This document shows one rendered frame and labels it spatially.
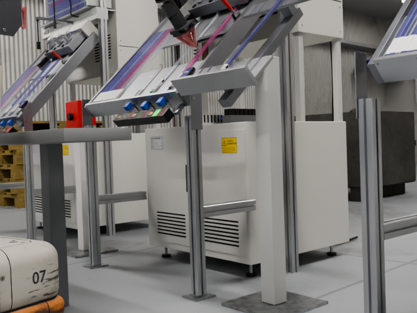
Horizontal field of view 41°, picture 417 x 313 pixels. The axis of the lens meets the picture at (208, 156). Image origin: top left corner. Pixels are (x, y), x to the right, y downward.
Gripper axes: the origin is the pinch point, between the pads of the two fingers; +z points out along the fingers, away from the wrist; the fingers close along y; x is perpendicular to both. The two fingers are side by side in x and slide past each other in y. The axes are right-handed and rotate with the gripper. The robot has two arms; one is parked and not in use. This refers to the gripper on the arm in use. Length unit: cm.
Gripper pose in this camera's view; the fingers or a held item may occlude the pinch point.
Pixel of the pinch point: (193, 45)
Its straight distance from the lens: 227.9
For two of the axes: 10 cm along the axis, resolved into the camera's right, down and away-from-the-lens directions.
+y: -6.5, 0.2, 7.6
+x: -5.6, 6.6, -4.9
